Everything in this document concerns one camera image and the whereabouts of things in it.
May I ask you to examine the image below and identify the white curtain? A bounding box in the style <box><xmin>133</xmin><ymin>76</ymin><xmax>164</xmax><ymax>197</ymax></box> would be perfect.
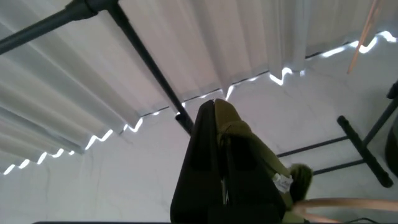
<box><xmin>0</xmin><ymin>0</ymin><xmax>398</xmax><ymax>174</ymax></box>

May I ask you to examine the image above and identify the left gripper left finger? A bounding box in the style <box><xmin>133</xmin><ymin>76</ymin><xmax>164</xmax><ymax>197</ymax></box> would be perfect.
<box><xmin>170</xmin><ymin>99</ymin><xmax>225</xmax><ymax>223</ymax></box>

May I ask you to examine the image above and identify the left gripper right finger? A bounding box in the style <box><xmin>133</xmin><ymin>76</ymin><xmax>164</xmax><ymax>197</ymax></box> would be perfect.
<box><xmin>224</xmin><ymin>136</ymin><xmax>287</xmax><ymax>223</ymax></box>

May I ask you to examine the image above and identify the green long-sleeved shirt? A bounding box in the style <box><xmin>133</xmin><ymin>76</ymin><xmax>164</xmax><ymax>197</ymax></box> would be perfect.
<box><xmin>213</xmin><ymin>98</ymin><xmax>314</xmax><ymax>224</ymax></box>

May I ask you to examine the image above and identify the pink clothes hanger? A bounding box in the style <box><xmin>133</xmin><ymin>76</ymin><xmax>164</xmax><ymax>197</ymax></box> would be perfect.
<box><xmin>347</xmin><ymin>0</ymin><xmax>384</xmax><ymax>75</ymax></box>
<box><xmin>292</xmin><ymin>197</ymin><xmax>398</xmax><ymax>224</ymax></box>

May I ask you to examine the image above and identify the black clothes rack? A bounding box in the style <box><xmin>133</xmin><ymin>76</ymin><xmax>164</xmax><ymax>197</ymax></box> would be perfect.
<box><xmin>0</xmin><ymin>0</ymin><xmax>398</xmax><ymax>189</ymax></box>

